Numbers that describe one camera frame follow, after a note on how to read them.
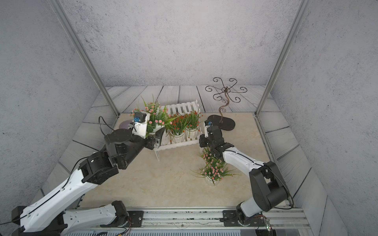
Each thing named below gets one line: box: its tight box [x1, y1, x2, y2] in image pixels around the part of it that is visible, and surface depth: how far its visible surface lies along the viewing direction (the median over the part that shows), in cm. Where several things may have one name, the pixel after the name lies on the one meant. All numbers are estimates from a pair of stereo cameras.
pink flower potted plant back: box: [197, 147, 224, 171], surface depth 80 cm
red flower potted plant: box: [184, 110, 204, 140], surface depth 86 cm
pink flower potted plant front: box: [189, 150, 242, 187], surface depth 77 cm
